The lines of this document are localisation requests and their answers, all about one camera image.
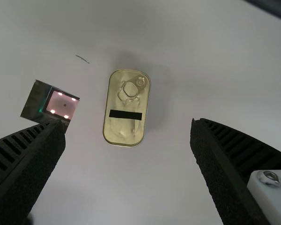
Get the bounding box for gold rectangular tin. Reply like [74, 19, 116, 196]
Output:
[102, 69, 152, 148]

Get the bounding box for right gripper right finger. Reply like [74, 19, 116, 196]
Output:
[190, 118, 281, 225]

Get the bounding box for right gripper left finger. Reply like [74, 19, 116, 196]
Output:
[0, 119, 67, 225]

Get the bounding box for small square scanner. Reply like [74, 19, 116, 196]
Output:
[20, 79, 81, 128]

